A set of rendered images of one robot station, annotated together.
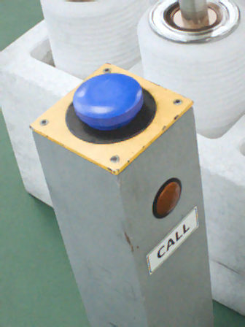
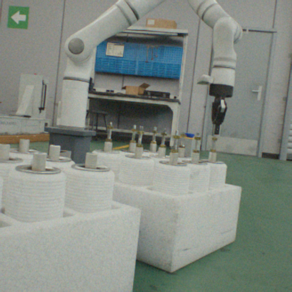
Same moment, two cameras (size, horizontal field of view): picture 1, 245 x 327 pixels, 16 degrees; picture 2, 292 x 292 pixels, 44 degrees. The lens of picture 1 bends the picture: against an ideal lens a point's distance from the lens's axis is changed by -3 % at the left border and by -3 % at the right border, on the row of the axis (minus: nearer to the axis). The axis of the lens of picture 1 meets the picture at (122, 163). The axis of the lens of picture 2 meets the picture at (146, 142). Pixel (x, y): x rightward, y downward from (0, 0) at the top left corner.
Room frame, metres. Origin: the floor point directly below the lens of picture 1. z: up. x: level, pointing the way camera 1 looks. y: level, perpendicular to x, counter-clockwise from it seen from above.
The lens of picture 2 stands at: (1.71, -0.46, 0.35)
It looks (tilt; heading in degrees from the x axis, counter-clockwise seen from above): 3 degrees down; 167
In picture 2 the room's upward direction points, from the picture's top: 6 degrees clockwise
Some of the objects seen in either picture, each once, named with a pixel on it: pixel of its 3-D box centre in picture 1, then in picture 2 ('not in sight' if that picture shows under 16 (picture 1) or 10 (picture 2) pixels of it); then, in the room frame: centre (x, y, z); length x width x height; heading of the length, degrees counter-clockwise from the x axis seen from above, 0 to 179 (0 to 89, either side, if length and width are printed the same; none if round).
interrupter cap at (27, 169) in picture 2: not in sight; (38, 170); (1.08, -0.50, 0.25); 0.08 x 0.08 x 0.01
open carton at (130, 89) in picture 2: not in sight; (135, 89); (-4.13, 0.57, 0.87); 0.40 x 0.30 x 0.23; 55
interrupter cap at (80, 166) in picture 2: not in sight; (90, 168); (1.01, -0.41, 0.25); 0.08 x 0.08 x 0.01
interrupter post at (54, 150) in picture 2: not in sight; (54, 153); (0.92, -0.48, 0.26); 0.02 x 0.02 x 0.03
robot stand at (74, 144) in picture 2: not in sight; (67, 170); (0.39, -0.45, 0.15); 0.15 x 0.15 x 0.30; 69
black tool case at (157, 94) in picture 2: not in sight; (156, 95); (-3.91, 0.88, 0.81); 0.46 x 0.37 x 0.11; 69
